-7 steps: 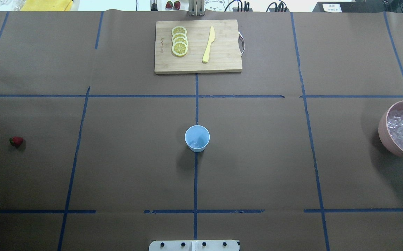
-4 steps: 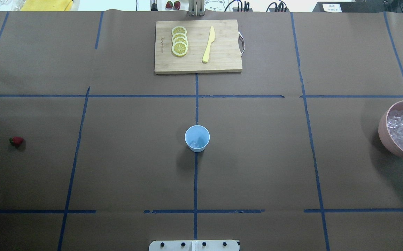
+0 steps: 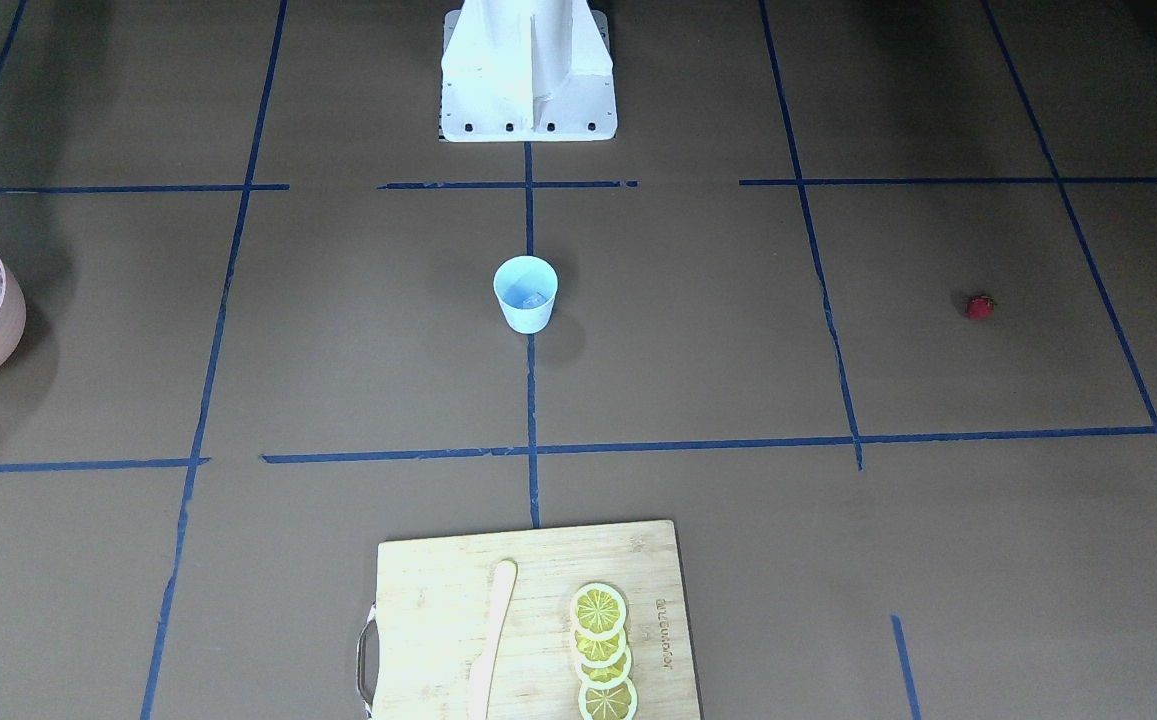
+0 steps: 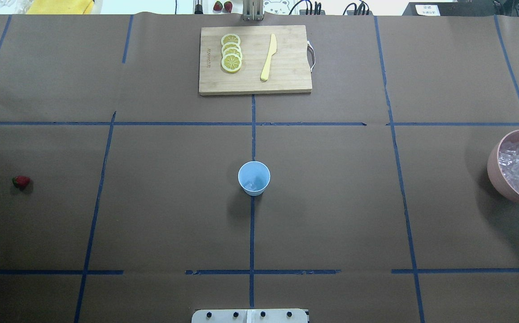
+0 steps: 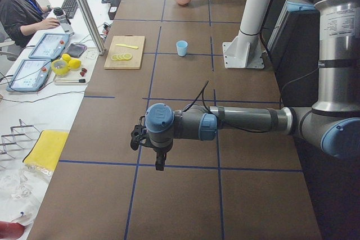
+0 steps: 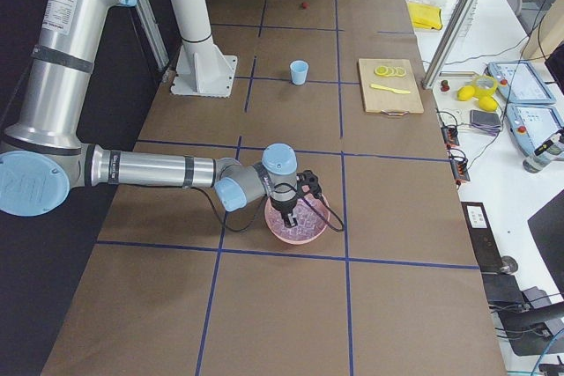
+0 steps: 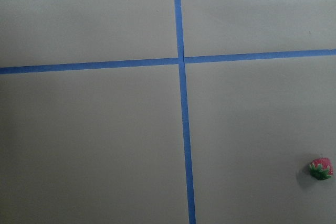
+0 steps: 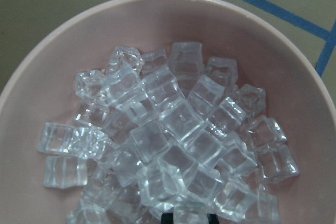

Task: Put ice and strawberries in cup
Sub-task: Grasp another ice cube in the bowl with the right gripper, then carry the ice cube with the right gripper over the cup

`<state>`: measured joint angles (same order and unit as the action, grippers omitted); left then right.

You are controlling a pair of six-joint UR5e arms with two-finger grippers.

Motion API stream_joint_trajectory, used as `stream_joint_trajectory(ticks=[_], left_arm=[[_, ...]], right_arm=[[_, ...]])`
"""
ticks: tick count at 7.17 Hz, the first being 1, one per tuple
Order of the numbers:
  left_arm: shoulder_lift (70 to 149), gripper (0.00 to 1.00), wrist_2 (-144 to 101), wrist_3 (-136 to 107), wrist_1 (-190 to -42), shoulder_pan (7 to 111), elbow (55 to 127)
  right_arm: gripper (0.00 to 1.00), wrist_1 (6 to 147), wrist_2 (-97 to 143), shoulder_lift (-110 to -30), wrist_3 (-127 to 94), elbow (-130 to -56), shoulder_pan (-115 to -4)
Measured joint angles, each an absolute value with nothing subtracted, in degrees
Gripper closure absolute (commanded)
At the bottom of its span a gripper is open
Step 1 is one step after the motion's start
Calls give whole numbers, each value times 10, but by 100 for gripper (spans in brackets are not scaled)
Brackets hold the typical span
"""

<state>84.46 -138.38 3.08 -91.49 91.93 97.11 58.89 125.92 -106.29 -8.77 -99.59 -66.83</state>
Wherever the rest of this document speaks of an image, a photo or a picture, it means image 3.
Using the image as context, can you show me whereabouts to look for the red strawberry with green leaves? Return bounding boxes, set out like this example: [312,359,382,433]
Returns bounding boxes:
[965,293,997,322]

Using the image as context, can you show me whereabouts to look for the light blue plastic cup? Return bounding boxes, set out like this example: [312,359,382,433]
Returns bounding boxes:
[492,255,559,335]

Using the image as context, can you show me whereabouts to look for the bamboo cutting board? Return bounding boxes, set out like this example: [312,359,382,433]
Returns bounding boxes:
[358,520,702,719]

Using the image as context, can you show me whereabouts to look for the pale yellow plastic knife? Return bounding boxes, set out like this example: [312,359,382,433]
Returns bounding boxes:
[465,559,518,719]

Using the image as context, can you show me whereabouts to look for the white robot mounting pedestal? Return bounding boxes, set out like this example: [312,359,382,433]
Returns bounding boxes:
[439,1,618,144]

